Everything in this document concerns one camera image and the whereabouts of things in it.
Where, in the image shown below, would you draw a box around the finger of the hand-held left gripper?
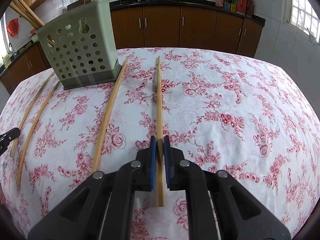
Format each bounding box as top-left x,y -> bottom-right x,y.
0,127 -> 21,147

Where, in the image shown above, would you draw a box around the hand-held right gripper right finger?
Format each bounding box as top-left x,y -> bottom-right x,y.
163,135 -> 292,240

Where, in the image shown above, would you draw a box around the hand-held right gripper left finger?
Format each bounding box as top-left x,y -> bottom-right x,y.
27,135 -> 157,240

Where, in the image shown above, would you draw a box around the green perforated chopstick holder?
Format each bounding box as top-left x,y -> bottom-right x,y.
36,0 -> 122,90

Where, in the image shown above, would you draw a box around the red floral tablecloth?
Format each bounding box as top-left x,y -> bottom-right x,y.
0,47 -> 320,240

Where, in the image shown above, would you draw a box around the red hanging plastic bag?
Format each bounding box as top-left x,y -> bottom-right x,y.
6,17 -> 20,39

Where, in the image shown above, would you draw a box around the brown base cabinets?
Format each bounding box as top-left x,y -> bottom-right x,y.
0,5 -> 265,95

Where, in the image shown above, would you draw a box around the black kitchen countertop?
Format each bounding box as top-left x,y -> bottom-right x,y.
0,0 -> 266,78

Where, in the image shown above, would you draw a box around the large red bottle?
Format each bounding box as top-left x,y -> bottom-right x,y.
236,0 -> 247,14

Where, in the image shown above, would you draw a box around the window with white grille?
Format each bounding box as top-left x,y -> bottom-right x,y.
285,0 -> 320,45

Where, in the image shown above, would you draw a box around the window with plain frame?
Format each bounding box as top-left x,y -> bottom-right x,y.
0,12 -> 12,55

